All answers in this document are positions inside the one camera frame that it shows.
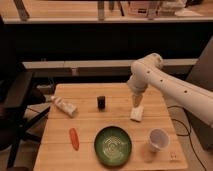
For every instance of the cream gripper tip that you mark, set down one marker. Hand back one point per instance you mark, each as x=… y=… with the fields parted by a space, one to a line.
x=136 y=100

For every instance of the black eraser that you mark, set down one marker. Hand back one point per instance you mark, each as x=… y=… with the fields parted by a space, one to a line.
x=101 y=102

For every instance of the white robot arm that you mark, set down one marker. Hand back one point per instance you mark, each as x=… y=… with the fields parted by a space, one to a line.
x=147 y=71

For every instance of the white sponge block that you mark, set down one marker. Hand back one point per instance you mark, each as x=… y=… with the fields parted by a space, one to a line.
x=136 y=113

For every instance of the clear plastic cup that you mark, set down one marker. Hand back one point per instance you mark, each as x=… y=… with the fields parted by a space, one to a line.
x=158 y=139

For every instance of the green plate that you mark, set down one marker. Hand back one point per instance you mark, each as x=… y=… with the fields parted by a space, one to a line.
x=113 y=146

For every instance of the orange carrot toy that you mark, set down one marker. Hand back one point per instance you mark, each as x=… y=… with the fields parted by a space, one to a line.
x=74 y=138

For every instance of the white lying bottle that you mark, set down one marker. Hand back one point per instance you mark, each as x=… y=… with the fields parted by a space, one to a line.
x=66 y=107

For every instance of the black office chair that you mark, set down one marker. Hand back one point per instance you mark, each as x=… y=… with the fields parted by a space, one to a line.
x=16 y=92

